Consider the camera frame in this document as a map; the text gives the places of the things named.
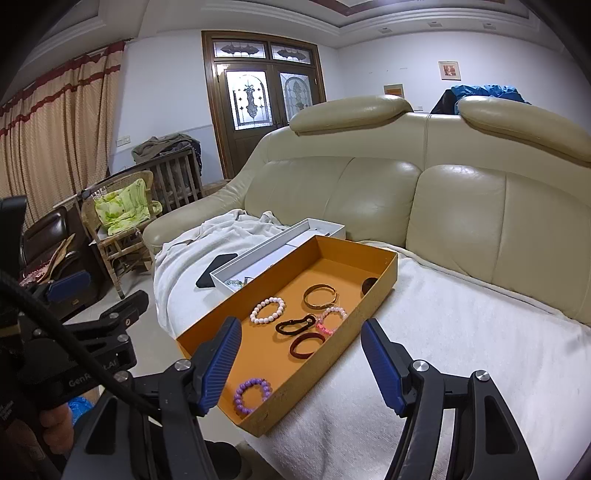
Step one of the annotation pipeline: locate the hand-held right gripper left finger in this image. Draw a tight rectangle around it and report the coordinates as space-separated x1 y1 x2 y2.
60 316 243 480

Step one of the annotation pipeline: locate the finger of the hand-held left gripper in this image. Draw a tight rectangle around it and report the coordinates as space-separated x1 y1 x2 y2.
65 291 151 342
28 270 93 305

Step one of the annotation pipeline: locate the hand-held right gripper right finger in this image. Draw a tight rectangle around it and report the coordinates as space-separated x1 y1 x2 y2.
361 318 541 480

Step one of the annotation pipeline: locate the purple bead bracelet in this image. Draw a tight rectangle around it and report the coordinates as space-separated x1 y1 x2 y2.
235 377 272 415

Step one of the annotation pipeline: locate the pink and red bead bracelet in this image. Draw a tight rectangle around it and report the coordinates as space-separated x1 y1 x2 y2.
317 305 347 335

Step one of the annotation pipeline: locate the dark red bangle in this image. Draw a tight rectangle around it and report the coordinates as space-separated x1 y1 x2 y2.
289 333 327 359

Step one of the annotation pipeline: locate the orange cardboard box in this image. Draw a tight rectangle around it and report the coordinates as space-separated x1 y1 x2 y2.
176 234 399 437

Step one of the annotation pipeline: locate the person's left hand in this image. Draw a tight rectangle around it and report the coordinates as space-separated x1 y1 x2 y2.
0 404 77 480

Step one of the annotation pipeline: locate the brown cardboard piece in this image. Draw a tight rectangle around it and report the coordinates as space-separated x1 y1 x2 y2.
44 233 77 283

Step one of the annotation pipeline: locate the blue plastic bag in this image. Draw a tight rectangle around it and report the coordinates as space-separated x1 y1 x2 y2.
67 394 95 423

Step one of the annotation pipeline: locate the brown leather armchair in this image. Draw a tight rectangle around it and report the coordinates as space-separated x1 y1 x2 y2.
21 203 105 319

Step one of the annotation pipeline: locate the white fluffy towel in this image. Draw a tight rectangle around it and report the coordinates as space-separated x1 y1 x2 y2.
152 209 591 480

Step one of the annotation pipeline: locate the green patterned cushion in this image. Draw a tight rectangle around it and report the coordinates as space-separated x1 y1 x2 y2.
93 179 162 238

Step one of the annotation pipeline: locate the black phone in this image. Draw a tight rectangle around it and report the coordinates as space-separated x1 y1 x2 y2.
196 252 238 291

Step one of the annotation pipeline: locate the gold bangle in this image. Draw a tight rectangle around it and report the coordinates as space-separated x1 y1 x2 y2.
303 284 339 310

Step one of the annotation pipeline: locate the white cardboard box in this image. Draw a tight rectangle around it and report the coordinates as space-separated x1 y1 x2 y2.
210 218 346 294

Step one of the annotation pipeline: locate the wicker chair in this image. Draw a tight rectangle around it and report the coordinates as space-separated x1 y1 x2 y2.
81 170 162 300

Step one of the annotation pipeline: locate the beige and red curtain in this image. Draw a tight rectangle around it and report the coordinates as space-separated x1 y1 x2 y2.
0 41 126 222

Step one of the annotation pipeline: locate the wooden crib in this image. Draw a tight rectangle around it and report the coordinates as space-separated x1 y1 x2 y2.
150 145 205 213

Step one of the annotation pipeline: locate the pile of grey clothes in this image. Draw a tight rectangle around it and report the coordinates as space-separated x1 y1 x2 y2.
131 133 202 169

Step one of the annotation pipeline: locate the cream leather sofa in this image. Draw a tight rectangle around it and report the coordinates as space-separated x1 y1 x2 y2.
142 95 591 328

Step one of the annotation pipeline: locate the wooden stained glass door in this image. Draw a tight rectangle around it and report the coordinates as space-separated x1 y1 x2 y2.
202 30 328 181

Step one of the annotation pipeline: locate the black bag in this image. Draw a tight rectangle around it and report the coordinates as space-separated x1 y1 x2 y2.
431 89 458 115

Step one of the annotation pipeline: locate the blue jacket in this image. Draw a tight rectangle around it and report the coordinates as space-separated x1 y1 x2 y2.
450 84 532 104

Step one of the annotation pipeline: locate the black cable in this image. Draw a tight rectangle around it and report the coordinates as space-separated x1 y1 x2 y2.
0 269 162 418

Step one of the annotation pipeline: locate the pale pink bead bracelet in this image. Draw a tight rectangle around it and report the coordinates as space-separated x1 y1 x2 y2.
250 296 286 325

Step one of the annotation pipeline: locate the black cord bracelet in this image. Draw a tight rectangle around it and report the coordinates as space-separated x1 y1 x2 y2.
276 315 317 336

